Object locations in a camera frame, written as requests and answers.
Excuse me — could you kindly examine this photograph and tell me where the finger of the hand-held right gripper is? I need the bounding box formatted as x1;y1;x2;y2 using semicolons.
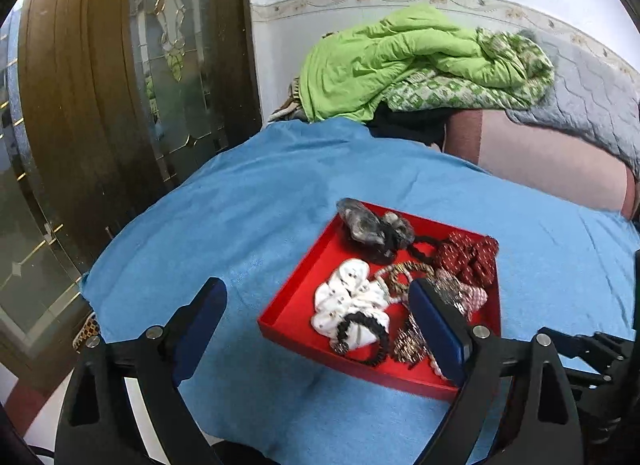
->
539;327;635;382

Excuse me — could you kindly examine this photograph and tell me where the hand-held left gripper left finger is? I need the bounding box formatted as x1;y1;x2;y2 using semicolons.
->
54;276;229;465

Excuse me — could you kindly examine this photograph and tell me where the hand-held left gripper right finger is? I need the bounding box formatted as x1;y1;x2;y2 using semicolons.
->
409;278;583;465

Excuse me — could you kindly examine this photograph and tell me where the leopard print scrunchie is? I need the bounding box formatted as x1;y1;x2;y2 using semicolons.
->
376;261;436;297
391;315;432;371

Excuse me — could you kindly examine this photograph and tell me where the black beaded bracelet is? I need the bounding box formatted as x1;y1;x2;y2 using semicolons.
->
329;312;391;367

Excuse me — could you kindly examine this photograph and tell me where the red dotted scrunchie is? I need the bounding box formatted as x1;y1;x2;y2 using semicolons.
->
432;231;500;289

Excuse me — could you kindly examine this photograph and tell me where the red tray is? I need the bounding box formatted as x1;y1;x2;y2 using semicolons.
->
257;202;502;402

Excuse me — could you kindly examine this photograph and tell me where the pink striped scrunchie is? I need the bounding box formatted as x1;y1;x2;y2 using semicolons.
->
431;269;489;320

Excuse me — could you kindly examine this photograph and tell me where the black furry scrunchie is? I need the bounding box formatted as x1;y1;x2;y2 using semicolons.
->
367;212;417;266

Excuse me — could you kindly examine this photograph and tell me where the white scrunchie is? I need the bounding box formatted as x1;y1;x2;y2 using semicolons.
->
310;259;391;350

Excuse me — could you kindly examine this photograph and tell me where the blue bedsheet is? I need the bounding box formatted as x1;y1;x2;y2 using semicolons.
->
80;117;640;465

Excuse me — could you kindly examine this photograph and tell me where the grey scrunchie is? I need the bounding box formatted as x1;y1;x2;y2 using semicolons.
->
336;198;385;248

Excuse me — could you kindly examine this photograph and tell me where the pink pillow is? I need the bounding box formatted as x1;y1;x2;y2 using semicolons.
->
442;109;639;219

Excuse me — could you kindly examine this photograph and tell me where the black cloth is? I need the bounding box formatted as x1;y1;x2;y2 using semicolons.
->
367;105;454;146

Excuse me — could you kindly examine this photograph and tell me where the striped cloth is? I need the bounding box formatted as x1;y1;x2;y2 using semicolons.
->
267;77;312;124

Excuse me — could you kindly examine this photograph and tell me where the grey quilted blanket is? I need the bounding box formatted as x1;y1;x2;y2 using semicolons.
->
505;30;640;174

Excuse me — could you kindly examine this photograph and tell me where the wooden door with glass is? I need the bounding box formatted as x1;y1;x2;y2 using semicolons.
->
0;0;264;387

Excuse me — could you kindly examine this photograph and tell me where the green patterned quilt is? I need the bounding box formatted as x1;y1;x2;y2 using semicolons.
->
298;4;556;124

